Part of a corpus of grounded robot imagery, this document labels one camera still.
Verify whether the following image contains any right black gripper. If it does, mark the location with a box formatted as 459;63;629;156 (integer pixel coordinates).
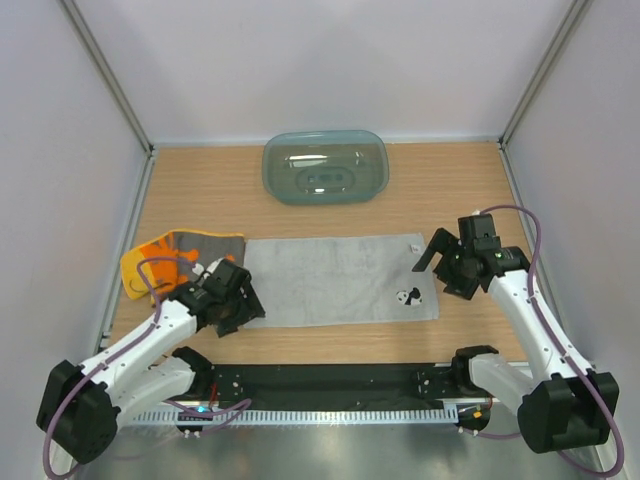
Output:
414;228;479;300

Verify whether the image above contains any orange grey towel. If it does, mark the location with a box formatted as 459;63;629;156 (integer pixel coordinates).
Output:
120;229;245;300

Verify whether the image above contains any grey panda towel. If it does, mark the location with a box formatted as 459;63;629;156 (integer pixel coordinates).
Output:
245;233;439;330

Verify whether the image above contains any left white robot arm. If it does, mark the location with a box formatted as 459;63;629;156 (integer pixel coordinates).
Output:
36;258;265;479

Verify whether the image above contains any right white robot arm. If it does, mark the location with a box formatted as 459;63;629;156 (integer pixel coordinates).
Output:
413;213;619;453

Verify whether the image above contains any teal plastic basin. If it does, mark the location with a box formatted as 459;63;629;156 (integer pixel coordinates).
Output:
262;130;390;206

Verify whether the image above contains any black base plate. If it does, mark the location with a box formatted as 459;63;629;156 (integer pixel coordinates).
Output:
164;362;511;412

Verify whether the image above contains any aluminium frame rail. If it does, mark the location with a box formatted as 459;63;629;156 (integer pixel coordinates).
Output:
429;364;609;407

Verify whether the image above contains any slotted cable duct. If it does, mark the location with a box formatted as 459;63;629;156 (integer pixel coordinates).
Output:
128;404;458;427

